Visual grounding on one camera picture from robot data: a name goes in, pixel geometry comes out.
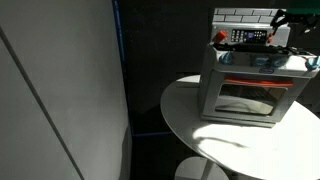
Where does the blue stove knob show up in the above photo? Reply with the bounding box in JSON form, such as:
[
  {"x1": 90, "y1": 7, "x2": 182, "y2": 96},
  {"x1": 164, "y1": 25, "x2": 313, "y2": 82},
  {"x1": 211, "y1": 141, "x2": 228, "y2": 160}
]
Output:
[
  {"x1": 305, "y1": 55, "x2": 320, "y2": 71},
  {"x1": 270, "y1": 55, "x2": 288, "y2": 68},
  {"x1": 218, "y1": 50, "x2": 234, "y2": 65},
  {"x1": 253, "y1": 55, "x2": 271, "y2": 67}
]

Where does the white table pedestal base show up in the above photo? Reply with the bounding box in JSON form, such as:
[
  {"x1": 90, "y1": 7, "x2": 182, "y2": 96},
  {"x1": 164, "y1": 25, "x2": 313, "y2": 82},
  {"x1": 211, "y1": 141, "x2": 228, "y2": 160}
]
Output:
[{"x1": 174, "y1": 156, "x2": 231, "y2": 180}]

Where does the blue edge tape strip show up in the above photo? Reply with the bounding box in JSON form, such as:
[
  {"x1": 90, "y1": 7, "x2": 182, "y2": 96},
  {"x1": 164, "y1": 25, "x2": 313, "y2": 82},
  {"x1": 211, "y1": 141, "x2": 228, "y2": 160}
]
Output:
[{"x1": 111, "y1": 0, "x2": 175, "y2": 139}]

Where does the large orange stove knob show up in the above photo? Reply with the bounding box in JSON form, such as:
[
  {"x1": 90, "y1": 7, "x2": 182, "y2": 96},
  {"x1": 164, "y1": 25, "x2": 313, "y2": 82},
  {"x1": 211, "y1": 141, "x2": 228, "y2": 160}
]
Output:
[{"x1": 213, "y1": 29, "x2": 229, "y2": 44}]

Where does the black stove burner grate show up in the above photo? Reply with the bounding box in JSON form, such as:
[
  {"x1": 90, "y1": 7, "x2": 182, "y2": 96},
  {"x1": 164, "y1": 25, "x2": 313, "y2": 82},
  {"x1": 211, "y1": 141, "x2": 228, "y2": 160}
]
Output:
[{"x1": 212, "y1": 42, "x2": 313, "y2": 56}]

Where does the orange oven door handle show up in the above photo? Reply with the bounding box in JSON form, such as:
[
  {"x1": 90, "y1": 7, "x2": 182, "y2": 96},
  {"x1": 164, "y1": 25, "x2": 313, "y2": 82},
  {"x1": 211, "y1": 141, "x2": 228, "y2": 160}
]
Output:
[{"x1": 223, "y1": 76, "x2": 296, "y2": 89}]

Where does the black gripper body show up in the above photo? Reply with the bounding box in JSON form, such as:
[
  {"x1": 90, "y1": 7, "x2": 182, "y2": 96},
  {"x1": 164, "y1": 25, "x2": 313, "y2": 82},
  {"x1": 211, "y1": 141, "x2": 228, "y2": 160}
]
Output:
[{"x1": 285, "y1": 9, "x2": 313, "y2": 27}]

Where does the grey toy stove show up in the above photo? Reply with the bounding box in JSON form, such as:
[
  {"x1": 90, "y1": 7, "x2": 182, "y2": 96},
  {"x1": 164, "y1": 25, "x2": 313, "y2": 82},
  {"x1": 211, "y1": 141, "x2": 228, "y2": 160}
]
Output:
[{"x1": 198, "y1": 7, "x2": 320, "y2": 129}]

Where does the black stove control panel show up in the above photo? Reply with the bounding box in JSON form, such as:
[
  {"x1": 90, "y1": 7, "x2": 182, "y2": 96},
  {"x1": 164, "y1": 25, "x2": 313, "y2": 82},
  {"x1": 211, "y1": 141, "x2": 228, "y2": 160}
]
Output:
[{"x1": 230, "y1": 28, "x2": 269, "y2": 44}]

